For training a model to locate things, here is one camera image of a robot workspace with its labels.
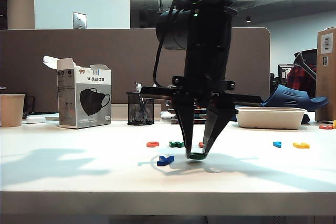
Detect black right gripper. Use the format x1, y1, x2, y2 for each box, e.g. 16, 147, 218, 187
140, 45, 263, 159

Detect blue letter y magnet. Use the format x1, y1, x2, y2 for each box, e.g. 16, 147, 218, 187
156, 155, 175, 167

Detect black mesh pen holder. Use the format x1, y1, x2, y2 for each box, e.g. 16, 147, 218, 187
126, 92, 156, 126

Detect beige pulp tray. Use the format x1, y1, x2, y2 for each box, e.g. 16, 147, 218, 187
234, 106, 308, 130

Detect black silver pen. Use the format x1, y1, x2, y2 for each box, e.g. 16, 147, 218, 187
135, 82, 144, 112

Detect dark blue rubber slipper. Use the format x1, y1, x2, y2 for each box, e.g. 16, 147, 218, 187
262, 84, 330, 112

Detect black computer monitor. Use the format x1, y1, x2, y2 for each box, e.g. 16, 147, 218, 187
278, 63, 294, 88

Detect brown desk partition panel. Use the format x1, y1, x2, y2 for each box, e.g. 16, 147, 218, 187
0, 27, 271, 113

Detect grey white mask box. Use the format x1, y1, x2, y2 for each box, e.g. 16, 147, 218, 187
43, 55, 112, 130

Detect black office chair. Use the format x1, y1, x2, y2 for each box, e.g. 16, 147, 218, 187
293, 48, 318, 80

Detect brown cardboard box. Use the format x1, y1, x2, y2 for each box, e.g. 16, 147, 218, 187
316, 26, 336, 122

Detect white earbud case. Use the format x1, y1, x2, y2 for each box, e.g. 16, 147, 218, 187
26, 115, 47, 124

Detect beige paper cup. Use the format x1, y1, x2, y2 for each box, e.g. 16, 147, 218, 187
0, 94, 26, 127

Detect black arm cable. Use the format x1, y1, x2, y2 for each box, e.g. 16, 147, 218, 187
153, 0, 187, 88

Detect metal wall switch plate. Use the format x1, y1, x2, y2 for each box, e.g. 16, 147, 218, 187
72, 11, 88, 29

